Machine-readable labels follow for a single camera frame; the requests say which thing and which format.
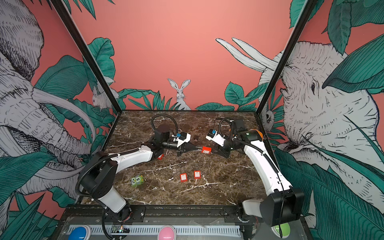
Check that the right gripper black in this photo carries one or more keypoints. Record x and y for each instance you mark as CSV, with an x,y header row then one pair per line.
x,y
223,152

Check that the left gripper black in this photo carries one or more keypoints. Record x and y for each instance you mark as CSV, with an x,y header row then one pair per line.
x,y
186,149

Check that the red padlock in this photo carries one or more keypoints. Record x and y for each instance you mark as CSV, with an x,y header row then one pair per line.
x,y
160,156
197,175
205,150
183,177

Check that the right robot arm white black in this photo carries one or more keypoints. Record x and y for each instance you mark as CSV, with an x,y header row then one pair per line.
x,y
283,203

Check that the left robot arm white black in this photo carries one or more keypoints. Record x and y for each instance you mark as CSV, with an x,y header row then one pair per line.
x,y
96,181

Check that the orange shark plush toy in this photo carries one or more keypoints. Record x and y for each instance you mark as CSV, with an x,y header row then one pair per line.
x,y
256,135

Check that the green monster toy cube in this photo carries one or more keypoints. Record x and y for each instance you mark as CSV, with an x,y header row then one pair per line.
x,y
137,181

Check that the pink push button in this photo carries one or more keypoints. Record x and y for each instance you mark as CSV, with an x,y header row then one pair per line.
x,y
167,233

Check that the green push button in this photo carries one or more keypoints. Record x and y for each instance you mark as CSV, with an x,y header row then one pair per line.
x,y
282,231

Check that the blue push button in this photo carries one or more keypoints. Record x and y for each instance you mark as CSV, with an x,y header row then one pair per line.
x,y
80,233

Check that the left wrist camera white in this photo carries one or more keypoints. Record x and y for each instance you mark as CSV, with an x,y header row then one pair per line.
x,y
181,138

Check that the black mounting rail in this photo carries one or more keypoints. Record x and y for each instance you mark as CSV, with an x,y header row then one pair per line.
x,y
137,213

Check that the white slotted cable duct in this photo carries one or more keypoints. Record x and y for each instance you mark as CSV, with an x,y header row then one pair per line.
x,y
151,230

